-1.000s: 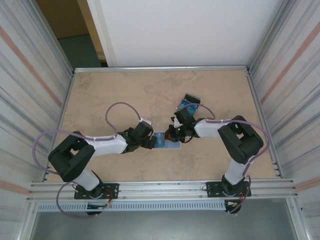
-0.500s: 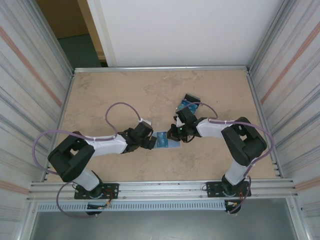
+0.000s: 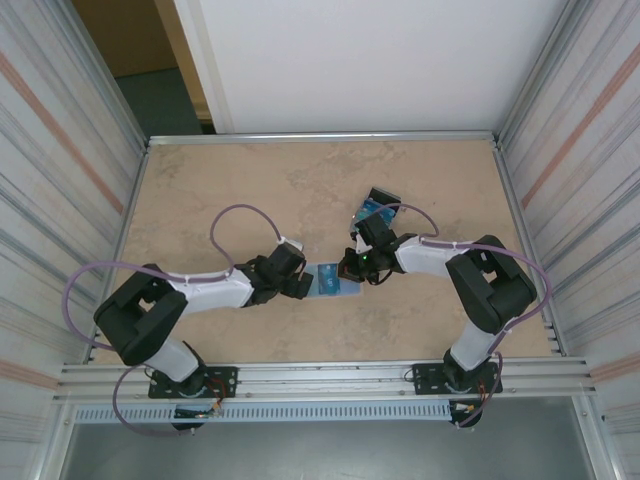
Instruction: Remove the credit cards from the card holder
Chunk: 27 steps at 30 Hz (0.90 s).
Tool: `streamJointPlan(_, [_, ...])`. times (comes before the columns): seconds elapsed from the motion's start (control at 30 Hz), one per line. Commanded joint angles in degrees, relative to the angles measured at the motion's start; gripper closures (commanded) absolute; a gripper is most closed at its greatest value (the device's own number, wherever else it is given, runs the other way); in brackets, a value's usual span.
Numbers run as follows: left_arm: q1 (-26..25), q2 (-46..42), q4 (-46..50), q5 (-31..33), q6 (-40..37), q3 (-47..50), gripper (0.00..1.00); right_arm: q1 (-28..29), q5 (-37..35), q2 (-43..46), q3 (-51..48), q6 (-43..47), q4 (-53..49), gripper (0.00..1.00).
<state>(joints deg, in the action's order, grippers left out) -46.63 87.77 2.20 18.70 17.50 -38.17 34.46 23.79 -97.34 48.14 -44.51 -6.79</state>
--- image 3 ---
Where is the aluminium table edge rail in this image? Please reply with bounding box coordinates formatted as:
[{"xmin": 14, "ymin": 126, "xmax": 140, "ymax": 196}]
[
  {"xmin": 146, "ymin": 130, "xmax": 503, "ymax": 150},
  {"xmin": 88, "ymin": 144, "xmax": 151, "ymax": 364},
  {"xmin": 492, "ymin": 139, "xmax": 566, "ymax": 357}
]

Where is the aluminium frame post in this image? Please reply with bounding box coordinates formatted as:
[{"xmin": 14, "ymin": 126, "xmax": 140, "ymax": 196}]
[
  {"xmin": 574, "ymin": 397, "xmax": 619, "ymax": 480},
  {"xmin": 37, "ymin": 399, "xmax": 76, "ymax": 480}
]

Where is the perforated grey cable duct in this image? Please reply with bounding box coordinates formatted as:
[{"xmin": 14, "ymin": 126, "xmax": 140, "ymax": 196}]
[{"xmin": 72, "ymin": 402, "xmax": 454, "ymax": 424}]

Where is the long aluminium mounting rail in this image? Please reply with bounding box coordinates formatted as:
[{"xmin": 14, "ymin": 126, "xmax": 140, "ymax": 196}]
[{"xmin": 52, "ymin": 355, "xmax": 599, "ymax": 407}]

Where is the white door frame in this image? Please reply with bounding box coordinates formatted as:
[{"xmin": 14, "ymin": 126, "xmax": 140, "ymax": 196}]
[{"xmin": 172, "ymin": 0, "xmax": 235, "ymax": 135}]

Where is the beige leather card wallet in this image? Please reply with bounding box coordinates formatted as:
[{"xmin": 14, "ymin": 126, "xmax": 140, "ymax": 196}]
[{"xmin": 302, "ymin": 260, "xmax": 364, "ymax": 299}]

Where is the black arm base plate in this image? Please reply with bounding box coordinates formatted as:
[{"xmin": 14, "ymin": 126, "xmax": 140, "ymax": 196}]
[
  {"xmin": 411, "ymin": 362, "xmax": 503, "ymax": 396},
  {"xmin": 148, "ymin": 366, "xmax": 239, "ymax": 400}
]

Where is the small green circuit board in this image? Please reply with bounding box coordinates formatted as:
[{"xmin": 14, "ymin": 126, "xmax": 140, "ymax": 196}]
[{"xmin": 173, "ymin": 405, "xmax": 224, "ymax": 419}]

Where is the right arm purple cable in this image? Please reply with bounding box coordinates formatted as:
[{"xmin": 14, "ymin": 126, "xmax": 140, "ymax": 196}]
[{"xmin": 352, "ymin": 202, "xmax": 553, "ymax": 430}]

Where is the grey metal panel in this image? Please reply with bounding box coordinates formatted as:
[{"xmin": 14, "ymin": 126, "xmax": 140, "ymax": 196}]
[{"xmin": 59, "ymin": 397, "xmax": 599, "ymax": 480}]

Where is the clear plastic card tray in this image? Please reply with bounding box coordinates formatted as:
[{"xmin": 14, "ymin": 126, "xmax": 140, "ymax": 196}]
[{"xmin": 348, "ymin": 186, "xmax": 404, "ymax": 239}]

